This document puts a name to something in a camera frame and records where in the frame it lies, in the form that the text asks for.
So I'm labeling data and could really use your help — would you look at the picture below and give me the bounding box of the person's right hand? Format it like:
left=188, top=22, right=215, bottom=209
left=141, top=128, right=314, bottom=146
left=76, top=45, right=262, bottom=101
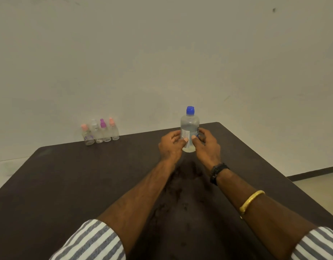
left=191, top=128, right=223, bottom=170

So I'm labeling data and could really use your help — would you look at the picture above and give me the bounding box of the person's left hand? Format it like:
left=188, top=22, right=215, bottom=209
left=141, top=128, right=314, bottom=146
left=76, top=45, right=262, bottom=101
left=158, top=130, right=189, bottom=164

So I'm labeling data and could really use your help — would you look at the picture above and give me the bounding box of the clear blue-capped water bottle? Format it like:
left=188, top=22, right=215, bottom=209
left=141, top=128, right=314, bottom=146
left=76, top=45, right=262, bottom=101
left=180, top=106, right=200, bottom=153

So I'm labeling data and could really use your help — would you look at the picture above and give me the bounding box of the person's left forearm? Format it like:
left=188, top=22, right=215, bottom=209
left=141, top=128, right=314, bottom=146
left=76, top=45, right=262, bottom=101
left=97, top=159, right=181, bottom=255

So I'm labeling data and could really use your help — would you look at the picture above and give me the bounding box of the person's right forearm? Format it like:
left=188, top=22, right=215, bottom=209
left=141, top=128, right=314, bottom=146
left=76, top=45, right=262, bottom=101
left=213, top=168, right=317, bottom=260

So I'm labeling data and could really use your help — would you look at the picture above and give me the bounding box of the black wristband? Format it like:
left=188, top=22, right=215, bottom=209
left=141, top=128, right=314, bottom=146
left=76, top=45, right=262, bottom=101
left=209, top=163, right=230, bottom=187

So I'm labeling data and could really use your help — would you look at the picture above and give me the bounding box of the small pink-capped spray bottle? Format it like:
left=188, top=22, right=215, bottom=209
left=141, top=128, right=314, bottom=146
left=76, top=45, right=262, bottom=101
left=81, top=123, right=95, bottom=146
left=109, top=117, right=120, bottom=141

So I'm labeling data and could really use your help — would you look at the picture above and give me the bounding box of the small magenta-capped spray bottle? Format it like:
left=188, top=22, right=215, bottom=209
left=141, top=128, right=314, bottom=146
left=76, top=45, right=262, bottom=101
left=99, top=118, right=112, bottom=143

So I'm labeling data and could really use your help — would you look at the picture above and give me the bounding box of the gold bangle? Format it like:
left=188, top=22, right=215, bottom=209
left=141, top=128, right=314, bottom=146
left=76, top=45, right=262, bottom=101
left=239, top=190, right=266, bottom=216

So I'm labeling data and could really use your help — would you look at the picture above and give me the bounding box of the small white-capped spray bottle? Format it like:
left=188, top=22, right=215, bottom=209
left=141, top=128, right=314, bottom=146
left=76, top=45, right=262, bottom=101
left=90, top=119, right=104, bottom=144

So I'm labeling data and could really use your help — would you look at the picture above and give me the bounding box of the dark baseboard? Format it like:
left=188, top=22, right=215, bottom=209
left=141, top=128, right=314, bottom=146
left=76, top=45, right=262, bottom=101
left=287, top=165, right=333, bottom=182

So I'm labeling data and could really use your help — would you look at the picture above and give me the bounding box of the person's left striped sleeve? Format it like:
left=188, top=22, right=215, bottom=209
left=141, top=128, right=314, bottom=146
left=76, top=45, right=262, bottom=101
left=49, top=219, right=126, bottom=260

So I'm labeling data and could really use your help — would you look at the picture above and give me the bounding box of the person's striped sleeve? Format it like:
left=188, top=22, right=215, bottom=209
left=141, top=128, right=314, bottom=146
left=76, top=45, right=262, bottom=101
left=291, top=226, right=333, bottom=260
left=49, top=219, right=126, bottom=260

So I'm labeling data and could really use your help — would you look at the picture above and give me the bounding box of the person's right striped sleeve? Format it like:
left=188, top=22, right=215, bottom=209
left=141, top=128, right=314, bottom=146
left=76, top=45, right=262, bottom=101
left=291, top=226, right=333, bottom=260

